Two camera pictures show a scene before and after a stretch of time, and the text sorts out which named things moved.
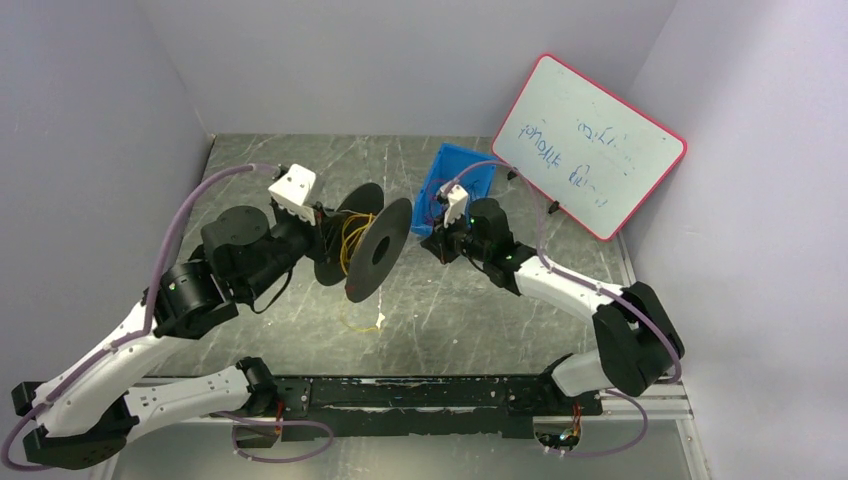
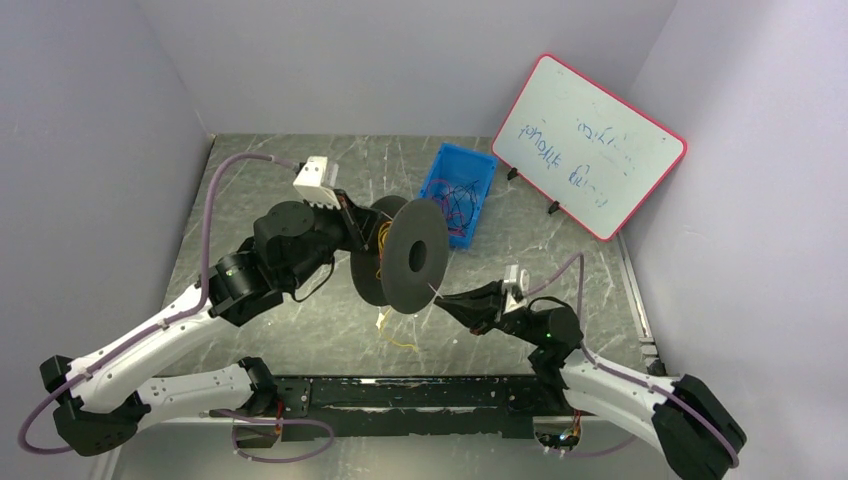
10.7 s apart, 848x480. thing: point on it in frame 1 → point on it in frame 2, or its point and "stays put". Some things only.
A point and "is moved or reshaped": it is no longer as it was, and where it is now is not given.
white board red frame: x=584 y=150 stays put
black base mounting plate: x=409 y=407 stays put
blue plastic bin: x=453 y=165 stays put
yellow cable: x=354 y=227 is moved or reshaped
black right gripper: x=444 y=242 → x=497 y=302
